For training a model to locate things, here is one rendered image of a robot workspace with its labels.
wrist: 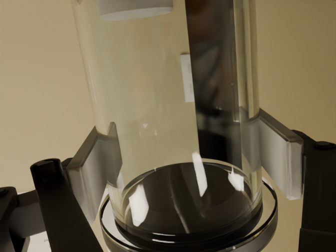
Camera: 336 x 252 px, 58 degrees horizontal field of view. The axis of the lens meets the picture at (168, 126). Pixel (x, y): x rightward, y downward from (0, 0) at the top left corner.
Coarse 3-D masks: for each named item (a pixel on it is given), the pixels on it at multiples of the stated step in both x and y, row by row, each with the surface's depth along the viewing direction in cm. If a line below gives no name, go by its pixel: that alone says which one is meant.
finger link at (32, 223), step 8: (64, 160) 16; (64, 168) 15; (64, 176) 14; (32, 192) 13; (24, 200) 12; (32, 200) 12; (16, 208) 12; (24, 208) 12; (32, 208) 12; (16, 216) 12; (24, 216) 12; (32, 216) 12; (40, 216) 12; (8, 224) 12; (16, 224) 12; (24, 224) 12; (32, 224) 12; (40, 224) 12; (16, 232) 12; (24, 232) 12; (32, 232) 12; (40, 232) 12
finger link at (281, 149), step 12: (264, 120) 16; (276, 120) 16; (264, 132) 16; (276, 132) 14; (288, 132) 14; (264, 144) 16; (276, 144) 14; (288, 144) 13; (300, 144) 13; (264, 156) 17; (276, 156) 15; (288, 156) 13; (300, 156) 13; (264, 168) 17; (276, 168) 15; (288, 168) 14; (300, 168) 13; (276, 180) 15; (288, 180) 14; (300, 180) 14; (288, 192) 14; (300, 192) 14
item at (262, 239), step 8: (272, 224) 16; (264, 232) 15; (272, 232) 16; (104, 240) 17; (256, 240) 15; (264, 240) 15; (112, 248) 16; (120, 248) 15; (240, 248) 14; (248, 248) 15; (256, 248) 15
